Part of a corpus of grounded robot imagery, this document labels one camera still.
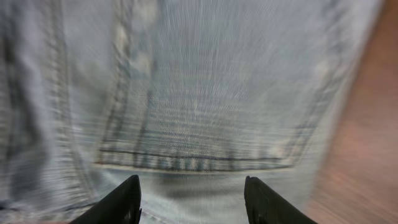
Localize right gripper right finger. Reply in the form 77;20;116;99
244;176;317;224

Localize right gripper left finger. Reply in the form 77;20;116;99
70;175;142;224

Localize light blue denim shorts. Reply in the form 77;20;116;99
1;0;382;223

